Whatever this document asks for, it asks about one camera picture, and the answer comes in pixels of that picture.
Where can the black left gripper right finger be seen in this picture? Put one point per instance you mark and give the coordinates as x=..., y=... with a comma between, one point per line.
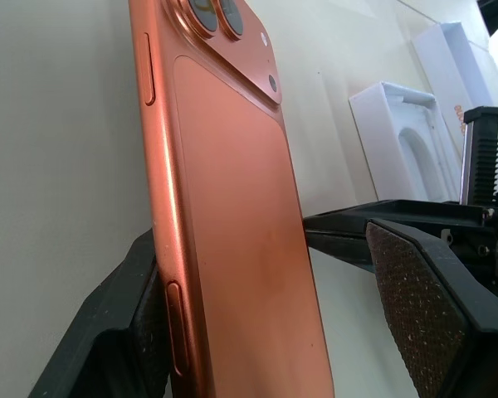
x=423, y=315

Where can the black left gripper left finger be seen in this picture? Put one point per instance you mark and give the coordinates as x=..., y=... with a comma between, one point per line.
x=108, y=331

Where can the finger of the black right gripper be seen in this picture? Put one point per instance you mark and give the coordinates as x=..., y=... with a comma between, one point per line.
x=336, y=226

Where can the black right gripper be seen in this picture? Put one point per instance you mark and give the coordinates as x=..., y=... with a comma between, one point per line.
x=487, y=265

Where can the orange smartphone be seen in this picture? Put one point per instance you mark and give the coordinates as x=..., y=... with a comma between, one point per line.
x=232, y=186

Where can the white phone box lid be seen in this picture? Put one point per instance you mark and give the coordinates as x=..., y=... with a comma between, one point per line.
x=444, y=74

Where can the white phone box base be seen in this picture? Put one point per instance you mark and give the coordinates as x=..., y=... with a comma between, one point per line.
x=377, y=137

